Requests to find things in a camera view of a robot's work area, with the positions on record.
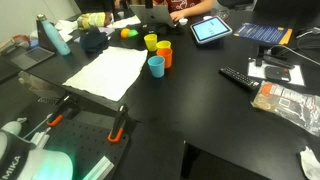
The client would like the white crumpled paper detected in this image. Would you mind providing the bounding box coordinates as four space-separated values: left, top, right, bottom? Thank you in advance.
54 19 80 43

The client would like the white framed tablet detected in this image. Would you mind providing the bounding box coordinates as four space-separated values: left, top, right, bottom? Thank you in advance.
189 15 234 45

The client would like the grey cable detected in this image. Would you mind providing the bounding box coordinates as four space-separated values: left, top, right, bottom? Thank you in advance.
269 43 320 67

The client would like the yellow potato chips bag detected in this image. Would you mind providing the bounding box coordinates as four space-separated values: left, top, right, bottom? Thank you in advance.
76 12 113 31

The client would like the blue cup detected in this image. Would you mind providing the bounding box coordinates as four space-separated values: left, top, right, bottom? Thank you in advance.
147 55 166 79

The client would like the aluminium extrusion bar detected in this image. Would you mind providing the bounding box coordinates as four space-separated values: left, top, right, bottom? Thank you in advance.
82 155 116 180

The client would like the black wallet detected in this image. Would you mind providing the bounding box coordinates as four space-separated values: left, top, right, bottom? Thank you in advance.
264 65 292 83

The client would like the black stapler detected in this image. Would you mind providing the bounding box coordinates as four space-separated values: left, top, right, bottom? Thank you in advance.
255 44 296 70

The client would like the black office chair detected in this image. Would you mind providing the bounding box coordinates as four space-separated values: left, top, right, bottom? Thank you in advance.
216 0 258 11

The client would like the black perforated mounting board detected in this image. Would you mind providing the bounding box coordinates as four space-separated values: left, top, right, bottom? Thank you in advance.
19 115 131 180

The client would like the grey keyboard laptop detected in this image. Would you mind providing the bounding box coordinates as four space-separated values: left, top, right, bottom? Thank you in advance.
9 19 56 71

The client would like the dark blue crumpled cloth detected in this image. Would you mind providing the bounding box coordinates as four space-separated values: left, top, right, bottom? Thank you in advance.
79 26 110 53

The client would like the clear plastic bag package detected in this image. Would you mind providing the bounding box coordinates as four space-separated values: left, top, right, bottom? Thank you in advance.
250 80 320 137

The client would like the teal metal water bottle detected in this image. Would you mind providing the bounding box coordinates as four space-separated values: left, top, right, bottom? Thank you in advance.
36 13 72 57

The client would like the white crumpled tissue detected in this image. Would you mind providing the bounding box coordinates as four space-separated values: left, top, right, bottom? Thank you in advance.
296 145 320 180

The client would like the orange ball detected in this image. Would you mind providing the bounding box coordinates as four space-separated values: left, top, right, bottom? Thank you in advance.
120 27 131 39

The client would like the blue booklet with orange edge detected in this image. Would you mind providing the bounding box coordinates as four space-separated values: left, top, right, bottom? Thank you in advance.
233 22 294 46

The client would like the green ball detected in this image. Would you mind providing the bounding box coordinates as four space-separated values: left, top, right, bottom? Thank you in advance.
127 29 140 38

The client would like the person's bare forearm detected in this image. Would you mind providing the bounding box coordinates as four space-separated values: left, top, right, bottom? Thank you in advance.
181 0 215 17

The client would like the black clamp orange handle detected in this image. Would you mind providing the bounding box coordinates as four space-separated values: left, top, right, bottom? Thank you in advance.
46 94 80 128
106 104 130 144

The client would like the white power adapter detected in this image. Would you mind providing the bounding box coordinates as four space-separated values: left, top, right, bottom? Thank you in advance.
294 26 320 40

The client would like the white paper napkin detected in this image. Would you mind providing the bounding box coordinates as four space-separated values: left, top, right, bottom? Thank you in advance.
111 15 142 30

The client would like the thin white cable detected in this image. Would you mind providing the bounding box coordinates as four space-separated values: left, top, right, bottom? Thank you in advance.
22 113 53 148

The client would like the black TV remote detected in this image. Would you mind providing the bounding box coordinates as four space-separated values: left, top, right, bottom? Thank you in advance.
218 65 261 92

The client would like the short yellow cup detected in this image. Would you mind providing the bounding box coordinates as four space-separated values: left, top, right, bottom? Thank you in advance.
155 40 172 51

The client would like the white towel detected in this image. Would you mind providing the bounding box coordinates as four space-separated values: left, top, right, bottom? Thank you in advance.
62 45 149 103

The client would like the white paper sheet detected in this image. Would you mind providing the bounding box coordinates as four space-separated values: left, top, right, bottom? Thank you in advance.
247 57 306 87

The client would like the person's bare hand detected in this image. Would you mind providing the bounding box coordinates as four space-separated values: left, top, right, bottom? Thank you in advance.
169 9 187 22

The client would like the person's red shirt torso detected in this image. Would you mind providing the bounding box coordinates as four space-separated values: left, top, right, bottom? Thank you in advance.
153 0 203 14

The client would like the orange cup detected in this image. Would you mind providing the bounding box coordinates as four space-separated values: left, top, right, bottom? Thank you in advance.
156 47 174 70

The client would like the black bowl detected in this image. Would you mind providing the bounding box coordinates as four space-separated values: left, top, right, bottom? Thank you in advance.
117 30 142 44

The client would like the tall yellow cup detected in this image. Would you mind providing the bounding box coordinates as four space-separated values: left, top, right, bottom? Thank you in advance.
143 33 158 52

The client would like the silver laptop with logo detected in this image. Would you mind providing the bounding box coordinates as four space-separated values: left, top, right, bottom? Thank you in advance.
129 4 178 28

